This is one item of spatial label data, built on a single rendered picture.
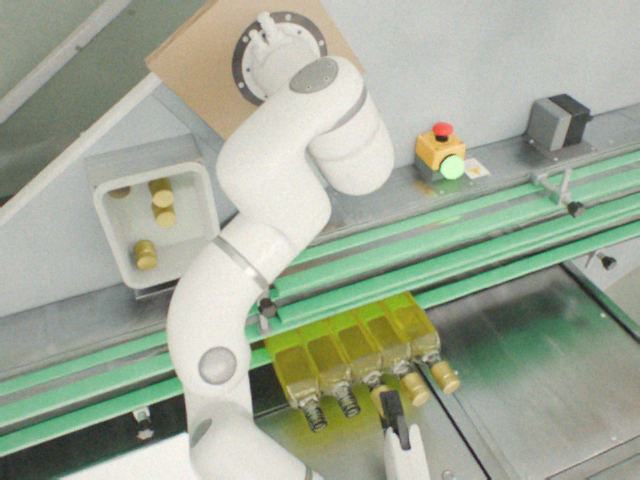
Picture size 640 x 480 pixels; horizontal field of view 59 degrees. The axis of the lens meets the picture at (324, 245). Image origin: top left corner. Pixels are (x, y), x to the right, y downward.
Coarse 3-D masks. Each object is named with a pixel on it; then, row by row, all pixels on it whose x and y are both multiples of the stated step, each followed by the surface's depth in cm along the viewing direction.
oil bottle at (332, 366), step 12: (312, 324) 101; (324, 324) 101; (300, 336) 101; (312, 336) 100; (324, 336) 99; (312, 348) 98; (324, 348) 98; (336, 348) 98; (312, 360) 97; (324, 360) 96; (336, 360) 96; (348, 360) 96; (324, 372) 94; (336, 372) 94; (348, 372) 95; (324, 384) 94; (336, 384) 94
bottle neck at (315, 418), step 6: (306, 402) 92; (312, 402) 92; (306, 408) 92; (312, 408) 91; (318, 408) 92; (306, 414) 91; (312, 414) 91; (318, 414) 91; (306, 420) 91; (312, 420) 90; (318, 420) 90; (324, 420) 90; (312, 426) 90; (318, 426) 92; (324, 426) 91
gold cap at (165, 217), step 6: (156, 210) 94; (162, 210) 93; (168, 210) 93; (174, 210) 95; (156, 216) 93; (162, 216) 93; (168, 216) 93; (174, 216) 94; (156, 222) 93; (162, 222) 94; (168, 222) 94; (174, 222) 95
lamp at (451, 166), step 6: (450, 156) 107; (456, 156) 108; (444, 162) 108; (450, 162) 107; (456, 162) 107; (462, 162) 107; (444, 168) 107; (450, 168) 107; (456, 168) 107; (462, 168) 108; (444, 174) 108; (450, 174) 108; (456, 174) 108
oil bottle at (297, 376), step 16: (272, 336) 100; (288, 336) 100; (272, 352) 98; (288, 352) 98; (304, 352) 98; (288, 368) 95; (304, 368) 95; (288, 384) 93; (304, 384) 93; (288, 400) 96
